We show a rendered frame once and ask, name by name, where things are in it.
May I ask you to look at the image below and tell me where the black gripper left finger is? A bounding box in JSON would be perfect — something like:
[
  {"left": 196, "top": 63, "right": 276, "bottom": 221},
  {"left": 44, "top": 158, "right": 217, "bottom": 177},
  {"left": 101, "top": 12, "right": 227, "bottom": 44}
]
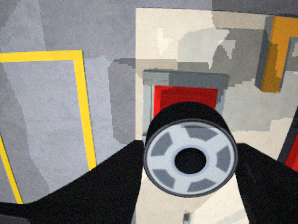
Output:
[{"left": 0, "top": 140, "right": 144, "bottom": 224}]

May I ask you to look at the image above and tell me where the yellow rectangular outline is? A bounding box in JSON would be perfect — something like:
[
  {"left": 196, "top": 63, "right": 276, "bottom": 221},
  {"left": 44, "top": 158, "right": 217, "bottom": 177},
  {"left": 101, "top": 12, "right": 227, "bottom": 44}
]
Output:
[{"left": 0, "top": 51, "right": 96, "bottom": 204}]

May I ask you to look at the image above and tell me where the black wheel with grey hub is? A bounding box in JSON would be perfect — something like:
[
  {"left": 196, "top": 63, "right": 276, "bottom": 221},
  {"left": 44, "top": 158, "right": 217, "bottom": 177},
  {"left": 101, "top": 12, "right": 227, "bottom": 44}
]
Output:
[{"left": 142, "top": 101, "right": 239, "bottom": 197}]

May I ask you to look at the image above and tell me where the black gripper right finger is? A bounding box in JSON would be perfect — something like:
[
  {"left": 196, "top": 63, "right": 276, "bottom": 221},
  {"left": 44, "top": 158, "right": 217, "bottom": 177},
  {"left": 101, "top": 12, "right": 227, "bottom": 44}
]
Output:
[{"left": 234, "top": 143, "right": 298, "bottom": 224}]

